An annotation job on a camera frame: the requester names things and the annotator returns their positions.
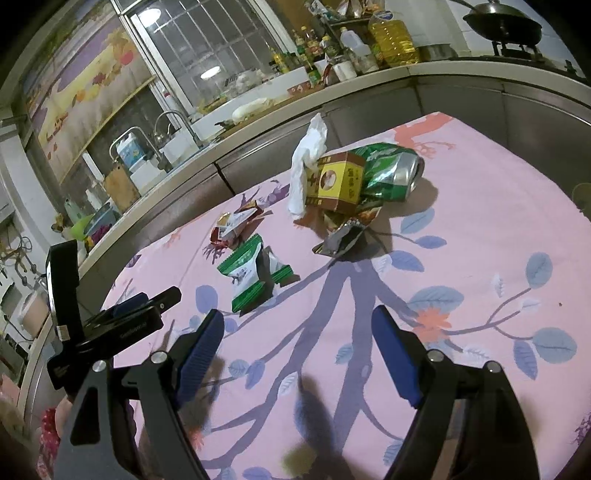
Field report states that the crushed green soda can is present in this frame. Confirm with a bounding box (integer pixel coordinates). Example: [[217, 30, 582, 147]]
[[353, 142, 425, 202]]

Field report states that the chrome sink faucet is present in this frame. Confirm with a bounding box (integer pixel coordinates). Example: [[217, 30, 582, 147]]
[[152, 109, 204, 149]]

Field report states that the yellow brown small carton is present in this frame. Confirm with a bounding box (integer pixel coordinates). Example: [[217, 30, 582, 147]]
[[305, 152, 366, 216]]

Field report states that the white cup on counter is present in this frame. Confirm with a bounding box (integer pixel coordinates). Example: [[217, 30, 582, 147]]
[[332, 60, 358, 82]]

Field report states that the pink floral tablecloth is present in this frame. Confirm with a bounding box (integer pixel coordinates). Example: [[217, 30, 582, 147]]
[[105, 113, 590, 479]]

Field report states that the white tissue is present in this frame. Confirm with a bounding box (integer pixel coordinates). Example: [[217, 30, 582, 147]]
[[287, 113, 328, 221]]

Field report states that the green white snack packet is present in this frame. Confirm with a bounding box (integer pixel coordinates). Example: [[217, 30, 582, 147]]
[[217, 234, 294, 313]]

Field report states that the colourful wall poster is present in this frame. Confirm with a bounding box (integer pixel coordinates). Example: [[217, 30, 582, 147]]
[[23, 1, 152, 181]]

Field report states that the steel wok with lid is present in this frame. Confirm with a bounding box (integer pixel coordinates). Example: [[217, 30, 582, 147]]
[[455, 0, 542, 47]]

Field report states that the white plastic jug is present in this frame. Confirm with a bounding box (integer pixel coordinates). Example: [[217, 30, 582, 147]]
[[339, 27, 380, 74]]

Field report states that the wooden cutting board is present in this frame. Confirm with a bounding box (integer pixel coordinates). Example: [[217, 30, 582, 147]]
[[103, 164, 140, 214]]

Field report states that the kitchen window with grille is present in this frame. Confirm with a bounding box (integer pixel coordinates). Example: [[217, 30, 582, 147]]
[[112, 0, 296, 114]]

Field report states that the gas stove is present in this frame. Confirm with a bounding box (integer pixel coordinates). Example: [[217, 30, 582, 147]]
[[492, 41, 543, 62]]

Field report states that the large cooking oil bottle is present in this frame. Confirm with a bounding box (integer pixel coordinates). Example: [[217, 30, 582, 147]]
[[369, 10, 421, 67]]

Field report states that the blue label detergent bottle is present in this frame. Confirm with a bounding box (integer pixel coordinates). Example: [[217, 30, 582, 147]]
[[115, 132, 146, 170]]

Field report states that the silver foil wrapper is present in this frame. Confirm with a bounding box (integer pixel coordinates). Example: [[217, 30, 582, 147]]
[[311, 219, 367, 259]]

